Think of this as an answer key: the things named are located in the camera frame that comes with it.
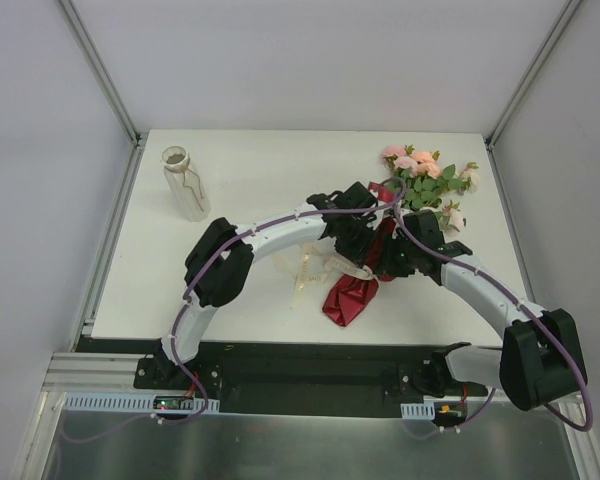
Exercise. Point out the right aluminium frame post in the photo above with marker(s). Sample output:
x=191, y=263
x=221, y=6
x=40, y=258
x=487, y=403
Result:
x=533, y=71

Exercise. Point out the cream printed ribbon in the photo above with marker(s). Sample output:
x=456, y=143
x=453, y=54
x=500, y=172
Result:
x=314, y=267

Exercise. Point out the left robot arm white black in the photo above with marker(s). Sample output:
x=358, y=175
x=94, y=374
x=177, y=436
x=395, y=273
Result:
x=219, y=264

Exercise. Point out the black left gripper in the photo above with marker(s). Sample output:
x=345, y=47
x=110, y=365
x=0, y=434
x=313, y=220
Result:
x=359, y=245

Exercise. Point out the right white cable duct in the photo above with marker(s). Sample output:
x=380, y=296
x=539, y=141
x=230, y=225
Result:
x=419, y=411

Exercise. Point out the pink flower bouquet green leaves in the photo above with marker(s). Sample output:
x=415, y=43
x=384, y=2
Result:
x=431, y=186

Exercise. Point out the left white cable duct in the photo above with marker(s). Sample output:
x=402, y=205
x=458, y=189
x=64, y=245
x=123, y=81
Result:
x=138, y=403

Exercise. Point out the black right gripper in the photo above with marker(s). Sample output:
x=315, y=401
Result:
x=397, y=255

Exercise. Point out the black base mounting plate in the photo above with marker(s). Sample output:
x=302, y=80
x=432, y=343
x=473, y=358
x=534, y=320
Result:
x=315, y=400

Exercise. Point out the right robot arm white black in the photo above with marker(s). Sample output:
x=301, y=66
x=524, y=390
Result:
x=539, y=360

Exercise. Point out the beige ceramic vase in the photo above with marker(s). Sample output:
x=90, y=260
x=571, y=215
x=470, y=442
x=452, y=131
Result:
x=185, y=184

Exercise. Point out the right side aluminium rail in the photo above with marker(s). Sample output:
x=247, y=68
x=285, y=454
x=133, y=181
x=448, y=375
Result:
x=522, y=227

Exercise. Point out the dark red wrapping paper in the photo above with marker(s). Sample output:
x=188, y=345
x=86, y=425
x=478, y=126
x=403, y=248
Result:
x=350, y=295

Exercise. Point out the white cable duct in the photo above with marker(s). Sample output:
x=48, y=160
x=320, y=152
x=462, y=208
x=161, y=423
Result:
x=138, y=403
x=419, y=411

